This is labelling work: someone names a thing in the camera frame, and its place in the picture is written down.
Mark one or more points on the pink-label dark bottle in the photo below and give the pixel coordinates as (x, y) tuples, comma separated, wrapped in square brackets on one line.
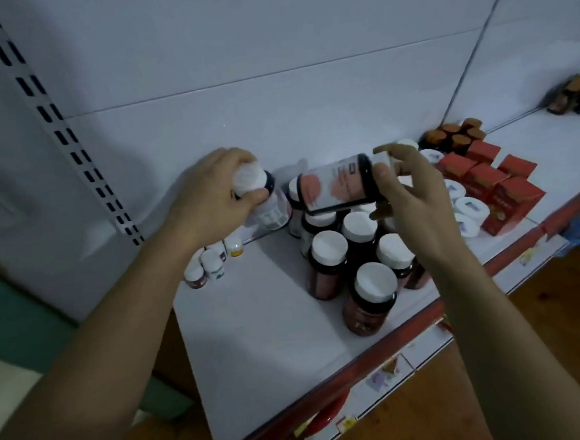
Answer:
[(335, 187)]

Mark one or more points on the person's left hand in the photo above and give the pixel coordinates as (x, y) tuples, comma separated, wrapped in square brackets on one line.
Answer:
[(205, 208)]

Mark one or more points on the red carton box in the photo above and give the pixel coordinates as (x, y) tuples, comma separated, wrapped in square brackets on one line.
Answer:
[(456, 166), (485, 180), (512, 205), (517, 165), (483, 151)]

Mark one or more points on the red round object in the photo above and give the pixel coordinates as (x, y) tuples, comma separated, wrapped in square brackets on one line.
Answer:
[(327, 413)]

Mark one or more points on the white shelf board red edge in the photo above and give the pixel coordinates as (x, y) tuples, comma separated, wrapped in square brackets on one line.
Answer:
[(259, 343)]

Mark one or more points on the white-lidded jar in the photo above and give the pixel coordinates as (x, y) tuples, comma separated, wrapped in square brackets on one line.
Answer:
[(432, 156), (471, 209), (407, 143), (467, 226), (454, 189)]

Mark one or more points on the shelf price label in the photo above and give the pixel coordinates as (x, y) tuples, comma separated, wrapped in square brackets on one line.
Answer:
[(348, 424), (530, 255), (386, 372)]

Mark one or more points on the small red-label bottle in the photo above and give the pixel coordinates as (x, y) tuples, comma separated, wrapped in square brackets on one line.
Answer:
[(195, 277)]

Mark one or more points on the cluster of white-capped dark bottles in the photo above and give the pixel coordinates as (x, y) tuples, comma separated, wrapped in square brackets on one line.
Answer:
[(329, 252)]

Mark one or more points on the person's left forearm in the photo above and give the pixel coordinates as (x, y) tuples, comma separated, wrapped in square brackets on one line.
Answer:
[(91, 360)]

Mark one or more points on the person's left thumb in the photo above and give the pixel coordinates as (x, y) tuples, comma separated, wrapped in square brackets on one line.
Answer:
[(251, 199)]

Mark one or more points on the brown-capped dark bottle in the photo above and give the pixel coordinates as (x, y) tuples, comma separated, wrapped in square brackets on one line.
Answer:
[(472, 123), (434, 139), (477, 134), (450, 129), (461, 143)]

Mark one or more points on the white slotted shelf upright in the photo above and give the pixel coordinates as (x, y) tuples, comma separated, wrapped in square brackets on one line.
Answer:
[(49, 112)]

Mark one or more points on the person's right thumb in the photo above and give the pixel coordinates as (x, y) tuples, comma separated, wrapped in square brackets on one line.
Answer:
[(382, 183)]

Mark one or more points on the small green-label white bottle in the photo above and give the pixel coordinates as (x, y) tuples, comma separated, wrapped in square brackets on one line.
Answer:
[(212, 266)]

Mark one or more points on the person's right hand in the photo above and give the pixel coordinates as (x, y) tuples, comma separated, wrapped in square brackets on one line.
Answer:
[(425, 208)]

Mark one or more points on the white-label dark bottle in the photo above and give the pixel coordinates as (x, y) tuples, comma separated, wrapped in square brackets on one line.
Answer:
[(272, 211)]

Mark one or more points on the brown-topped dark jar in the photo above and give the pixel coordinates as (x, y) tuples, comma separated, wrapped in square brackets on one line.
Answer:
[(567, 91)]

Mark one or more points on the person's right forearm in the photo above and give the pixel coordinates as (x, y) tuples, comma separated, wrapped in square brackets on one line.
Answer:
[(497, 351)]

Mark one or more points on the small yellow-label white bottle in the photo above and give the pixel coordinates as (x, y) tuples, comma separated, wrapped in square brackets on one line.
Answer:
[(233, 246)]

